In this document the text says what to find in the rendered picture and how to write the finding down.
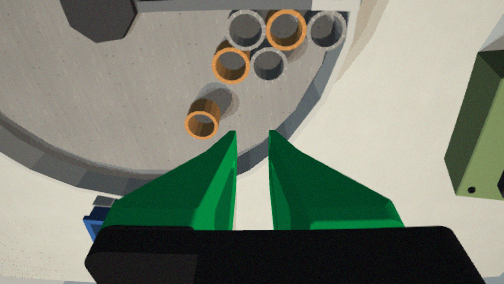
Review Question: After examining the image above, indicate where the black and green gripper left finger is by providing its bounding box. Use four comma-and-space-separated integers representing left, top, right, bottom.
99, 130, 237, 231

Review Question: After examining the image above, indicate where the blue open tray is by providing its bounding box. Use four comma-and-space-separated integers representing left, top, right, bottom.
83, 195, 118, 242

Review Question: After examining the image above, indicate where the grey round turntable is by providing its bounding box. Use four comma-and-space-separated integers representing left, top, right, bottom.
0, 0, 361, 199

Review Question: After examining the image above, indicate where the bronze bushing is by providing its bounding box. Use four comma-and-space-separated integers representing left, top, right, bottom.
212, 40, 250, 84
265, 10, 307, 51
184, 99, 220, 140

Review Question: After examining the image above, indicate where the grey metal bushing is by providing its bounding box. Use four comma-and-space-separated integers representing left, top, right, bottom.
250, 39, 288, 84
304, 10, 347, 51
225, 10, 266, 51

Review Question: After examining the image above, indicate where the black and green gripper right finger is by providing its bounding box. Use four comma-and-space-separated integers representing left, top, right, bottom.
268, 130, 405, 230

